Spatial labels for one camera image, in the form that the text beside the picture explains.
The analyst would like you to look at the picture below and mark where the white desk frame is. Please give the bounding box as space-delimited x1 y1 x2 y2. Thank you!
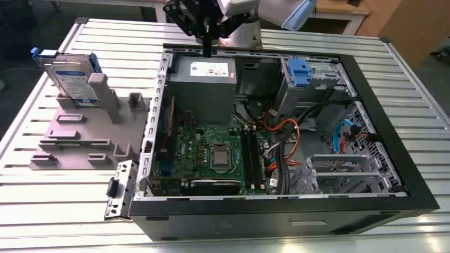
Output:
141 0 170 24

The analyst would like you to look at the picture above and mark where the blue drive latch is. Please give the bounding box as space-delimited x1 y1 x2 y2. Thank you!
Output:
287 58 313 87

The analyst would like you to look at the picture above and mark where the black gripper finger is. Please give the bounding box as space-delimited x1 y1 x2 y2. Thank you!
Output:
162 0 209 58
207 14 255 59

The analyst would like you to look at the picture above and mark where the grey parts rack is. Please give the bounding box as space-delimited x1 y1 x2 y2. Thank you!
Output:
28 73 155 171

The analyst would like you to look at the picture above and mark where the grey power supply unit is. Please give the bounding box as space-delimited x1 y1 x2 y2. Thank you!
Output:
167 56 239 127

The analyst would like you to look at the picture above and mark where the brown cabinet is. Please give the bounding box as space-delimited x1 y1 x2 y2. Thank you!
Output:
354 0 450 69

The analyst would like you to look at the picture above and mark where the black open PC case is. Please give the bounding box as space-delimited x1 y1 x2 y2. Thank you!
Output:
128 43 441 242

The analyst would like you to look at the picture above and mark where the black bracket latch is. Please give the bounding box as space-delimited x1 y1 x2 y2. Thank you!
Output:
107 177 120 198

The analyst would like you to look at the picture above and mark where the hard disk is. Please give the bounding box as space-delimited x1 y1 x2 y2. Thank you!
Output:
31 47 103 108

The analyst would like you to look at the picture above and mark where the orange wire bundle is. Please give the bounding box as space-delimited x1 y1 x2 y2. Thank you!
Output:
262 118 303 173

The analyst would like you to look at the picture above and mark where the green motherboard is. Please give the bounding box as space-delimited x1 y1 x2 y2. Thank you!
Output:
154 125 282 197

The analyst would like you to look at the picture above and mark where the wooden desk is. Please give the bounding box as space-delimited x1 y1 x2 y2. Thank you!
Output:
309 0 374 35

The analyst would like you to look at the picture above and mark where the CPU socket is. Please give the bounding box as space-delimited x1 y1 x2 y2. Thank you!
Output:
209 143 237 174

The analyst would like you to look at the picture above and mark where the black graphics card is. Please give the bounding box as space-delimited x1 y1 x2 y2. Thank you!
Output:
181 178 243 196

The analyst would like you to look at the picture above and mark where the black cable bundle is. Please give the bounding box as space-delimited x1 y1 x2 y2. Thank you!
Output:
275 100 354 196

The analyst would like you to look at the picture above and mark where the blue data wire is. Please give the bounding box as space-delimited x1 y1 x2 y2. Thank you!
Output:
333 118 365 153

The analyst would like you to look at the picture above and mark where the silver CPU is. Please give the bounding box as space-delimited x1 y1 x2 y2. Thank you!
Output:
213 150 231 166

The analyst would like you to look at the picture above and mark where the red orange power wire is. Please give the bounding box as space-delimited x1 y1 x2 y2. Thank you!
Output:
343 132 380 140

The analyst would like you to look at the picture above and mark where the grey metal drive cage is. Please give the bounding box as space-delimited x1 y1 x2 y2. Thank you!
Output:
274 56 355 119

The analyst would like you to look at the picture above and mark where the metal case bracket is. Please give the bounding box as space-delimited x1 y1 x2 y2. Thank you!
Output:
103 159 139 220

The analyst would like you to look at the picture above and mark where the metal disk bay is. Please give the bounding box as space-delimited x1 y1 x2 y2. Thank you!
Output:
306 154 402 194

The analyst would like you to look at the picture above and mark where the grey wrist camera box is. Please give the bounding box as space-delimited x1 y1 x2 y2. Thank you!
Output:
217 0 259 21

